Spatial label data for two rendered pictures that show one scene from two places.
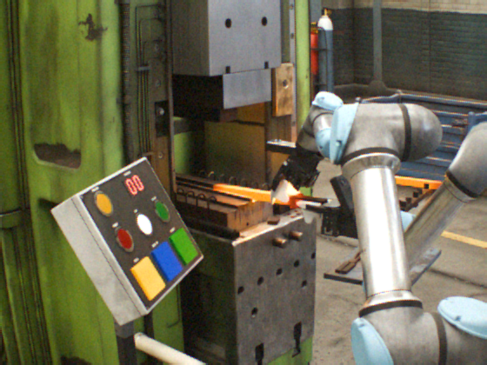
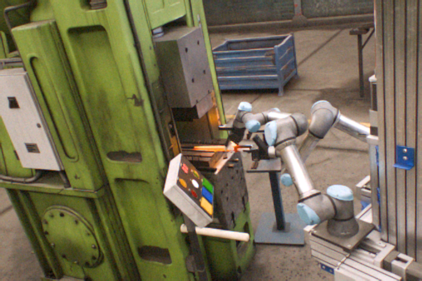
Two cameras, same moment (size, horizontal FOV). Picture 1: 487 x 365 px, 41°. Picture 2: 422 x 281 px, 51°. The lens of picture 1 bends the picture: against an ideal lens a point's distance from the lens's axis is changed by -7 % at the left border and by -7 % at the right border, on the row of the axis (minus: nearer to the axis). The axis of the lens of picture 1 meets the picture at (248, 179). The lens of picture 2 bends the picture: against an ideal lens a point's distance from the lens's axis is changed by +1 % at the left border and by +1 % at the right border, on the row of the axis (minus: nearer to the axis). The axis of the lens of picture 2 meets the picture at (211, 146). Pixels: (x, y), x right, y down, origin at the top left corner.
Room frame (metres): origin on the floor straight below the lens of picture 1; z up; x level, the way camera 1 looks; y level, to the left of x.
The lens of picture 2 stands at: (-0.57, 0.48, 2.22)
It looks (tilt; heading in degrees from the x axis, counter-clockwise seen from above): 25 degrees down; 349
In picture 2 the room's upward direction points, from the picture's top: 12 degrees counter-clockwise
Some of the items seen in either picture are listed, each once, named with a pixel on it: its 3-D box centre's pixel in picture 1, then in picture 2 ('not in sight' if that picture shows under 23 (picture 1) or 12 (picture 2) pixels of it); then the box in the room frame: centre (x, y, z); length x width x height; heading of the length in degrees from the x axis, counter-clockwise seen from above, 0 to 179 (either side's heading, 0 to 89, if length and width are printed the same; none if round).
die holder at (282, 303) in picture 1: (213, 273); (198, 184); (2.11, 0.12, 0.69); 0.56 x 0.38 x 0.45; 48
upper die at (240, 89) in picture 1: (196, 83); (176, 105); (2.06, 0.15, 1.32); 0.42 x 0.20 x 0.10; 48
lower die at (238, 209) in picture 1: (199, 199); (188, 155); (2.06, 0.15, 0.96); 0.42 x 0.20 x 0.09; 48
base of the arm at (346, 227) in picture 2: not in sight; (341, 220); (1.04, -0.39, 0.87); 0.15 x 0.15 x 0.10
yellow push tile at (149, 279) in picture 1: (147, 278); (206, 206); (1.32, 0.21, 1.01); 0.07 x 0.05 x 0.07; 163
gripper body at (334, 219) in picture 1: (344, 218); (260, 152); (1.73, -0.25, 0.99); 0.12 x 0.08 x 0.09; 48
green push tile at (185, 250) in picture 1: (182, 247); (206, 185); (1.51, 0.16, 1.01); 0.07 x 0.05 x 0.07; 163
